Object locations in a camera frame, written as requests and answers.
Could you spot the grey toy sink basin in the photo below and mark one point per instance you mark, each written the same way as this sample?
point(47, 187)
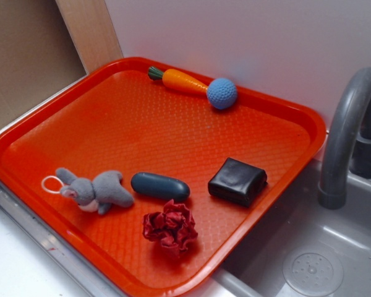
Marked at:
point(299, 248)

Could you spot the blue knitted ball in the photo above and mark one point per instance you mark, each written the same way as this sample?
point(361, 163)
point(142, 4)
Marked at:
point(222, 93)

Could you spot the wooden board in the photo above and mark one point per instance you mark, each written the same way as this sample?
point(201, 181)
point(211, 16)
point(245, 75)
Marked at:
point(92, 32)

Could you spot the grey toy faucet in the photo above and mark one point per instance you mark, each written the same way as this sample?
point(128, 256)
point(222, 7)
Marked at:
point(348, 146)

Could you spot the black square block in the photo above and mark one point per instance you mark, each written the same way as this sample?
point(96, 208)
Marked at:
point(237, 182)

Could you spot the crumpled red paper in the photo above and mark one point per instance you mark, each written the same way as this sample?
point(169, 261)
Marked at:
point(173, 228)

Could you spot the grey plush bunny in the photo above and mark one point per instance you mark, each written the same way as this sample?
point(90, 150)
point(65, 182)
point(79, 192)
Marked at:
point(97, 195)

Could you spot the orange toy carrot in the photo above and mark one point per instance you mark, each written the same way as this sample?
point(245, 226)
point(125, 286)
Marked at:
point(178, 80)

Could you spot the brown cardboard panel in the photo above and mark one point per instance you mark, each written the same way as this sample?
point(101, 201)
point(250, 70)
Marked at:
point(37, 56)

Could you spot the orange plastic tray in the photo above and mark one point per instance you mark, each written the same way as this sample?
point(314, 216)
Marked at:
point(119, 119)

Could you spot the dark blue oblong capsule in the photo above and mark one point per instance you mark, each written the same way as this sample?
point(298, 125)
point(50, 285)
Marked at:
point(160, 187)

